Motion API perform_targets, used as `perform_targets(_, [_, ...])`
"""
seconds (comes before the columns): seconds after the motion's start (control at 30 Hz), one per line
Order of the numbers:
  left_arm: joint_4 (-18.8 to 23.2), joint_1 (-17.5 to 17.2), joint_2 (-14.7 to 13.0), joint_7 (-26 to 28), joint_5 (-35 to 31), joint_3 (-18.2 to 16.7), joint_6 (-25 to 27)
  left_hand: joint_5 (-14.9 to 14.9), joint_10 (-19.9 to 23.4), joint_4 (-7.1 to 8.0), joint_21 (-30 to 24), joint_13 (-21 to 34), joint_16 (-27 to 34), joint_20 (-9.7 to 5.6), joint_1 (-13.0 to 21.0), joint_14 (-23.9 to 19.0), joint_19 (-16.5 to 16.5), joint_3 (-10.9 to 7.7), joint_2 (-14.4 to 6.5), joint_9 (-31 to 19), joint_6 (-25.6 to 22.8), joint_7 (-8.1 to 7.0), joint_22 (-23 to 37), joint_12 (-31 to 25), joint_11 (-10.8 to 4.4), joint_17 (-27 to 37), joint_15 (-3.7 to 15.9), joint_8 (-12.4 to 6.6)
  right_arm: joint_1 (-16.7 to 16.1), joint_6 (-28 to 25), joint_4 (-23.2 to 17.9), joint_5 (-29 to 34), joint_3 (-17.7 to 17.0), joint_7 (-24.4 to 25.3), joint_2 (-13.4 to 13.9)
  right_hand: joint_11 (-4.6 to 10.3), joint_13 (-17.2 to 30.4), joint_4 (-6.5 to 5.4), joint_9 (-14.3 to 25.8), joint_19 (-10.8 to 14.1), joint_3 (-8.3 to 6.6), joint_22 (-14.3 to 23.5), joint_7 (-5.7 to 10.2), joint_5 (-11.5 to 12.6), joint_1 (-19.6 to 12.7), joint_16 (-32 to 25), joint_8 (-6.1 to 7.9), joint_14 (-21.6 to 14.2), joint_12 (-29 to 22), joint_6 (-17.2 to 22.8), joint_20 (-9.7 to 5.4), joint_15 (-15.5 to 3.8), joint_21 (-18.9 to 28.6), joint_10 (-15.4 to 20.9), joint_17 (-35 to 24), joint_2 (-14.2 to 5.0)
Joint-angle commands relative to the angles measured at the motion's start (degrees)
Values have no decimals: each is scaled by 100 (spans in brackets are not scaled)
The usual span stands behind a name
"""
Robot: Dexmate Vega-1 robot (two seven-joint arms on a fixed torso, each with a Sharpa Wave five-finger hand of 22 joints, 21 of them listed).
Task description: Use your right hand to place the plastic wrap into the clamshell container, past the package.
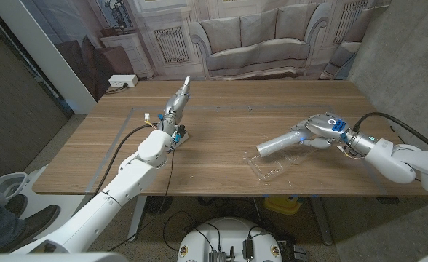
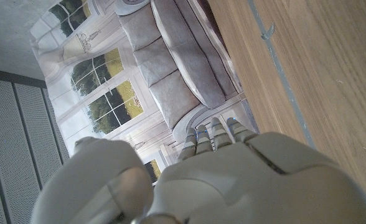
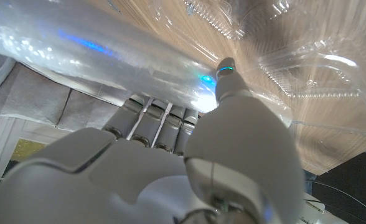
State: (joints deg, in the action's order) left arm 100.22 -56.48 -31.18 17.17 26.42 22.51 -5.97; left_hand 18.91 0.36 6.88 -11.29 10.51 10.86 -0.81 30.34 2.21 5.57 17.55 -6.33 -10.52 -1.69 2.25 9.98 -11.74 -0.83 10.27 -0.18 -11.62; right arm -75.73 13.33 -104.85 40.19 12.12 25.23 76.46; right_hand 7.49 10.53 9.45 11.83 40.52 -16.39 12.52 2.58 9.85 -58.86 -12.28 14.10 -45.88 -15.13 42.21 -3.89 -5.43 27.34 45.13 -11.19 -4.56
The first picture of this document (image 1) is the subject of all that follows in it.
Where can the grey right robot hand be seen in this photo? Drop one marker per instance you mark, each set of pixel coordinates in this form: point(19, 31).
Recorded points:
point(325, 127)

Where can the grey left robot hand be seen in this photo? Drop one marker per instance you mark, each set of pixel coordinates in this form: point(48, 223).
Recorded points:
point(175, 107)

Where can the plastic wrap roll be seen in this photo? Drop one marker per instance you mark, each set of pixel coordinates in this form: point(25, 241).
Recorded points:
point(279, 142)

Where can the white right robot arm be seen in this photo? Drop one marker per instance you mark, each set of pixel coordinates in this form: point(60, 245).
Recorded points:
point(396, 162)

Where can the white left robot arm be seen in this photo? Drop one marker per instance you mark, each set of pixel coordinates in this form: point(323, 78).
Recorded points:
point(134, 182)

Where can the blue and white package box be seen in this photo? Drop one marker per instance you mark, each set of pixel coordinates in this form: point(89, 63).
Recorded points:
point(184, 138)

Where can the clear plastic clamshell container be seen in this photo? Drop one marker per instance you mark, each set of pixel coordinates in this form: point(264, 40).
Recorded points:
point(268, 169)

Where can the white power strip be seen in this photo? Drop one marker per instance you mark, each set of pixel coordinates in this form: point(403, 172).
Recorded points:
point(123, 80)

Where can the yellow object under table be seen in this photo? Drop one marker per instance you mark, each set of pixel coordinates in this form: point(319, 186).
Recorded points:
point(281, 205)

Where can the white table leg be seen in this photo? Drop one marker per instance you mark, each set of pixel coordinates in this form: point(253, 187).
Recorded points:
point(321, 222)
point(137, 218)

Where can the printed living room backdrop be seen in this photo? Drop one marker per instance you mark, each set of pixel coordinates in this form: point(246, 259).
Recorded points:
point(257, 40)

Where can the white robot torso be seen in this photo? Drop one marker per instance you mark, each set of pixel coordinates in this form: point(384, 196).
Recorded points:
point(228, 236)

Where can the dark shoe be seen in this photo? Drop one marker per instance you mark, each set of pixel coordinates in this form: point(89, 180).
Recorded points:
point(39, 222)

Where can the white floor base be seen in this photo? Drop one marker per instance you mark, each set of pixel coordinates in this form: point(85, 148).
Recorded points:
point(8, 183)

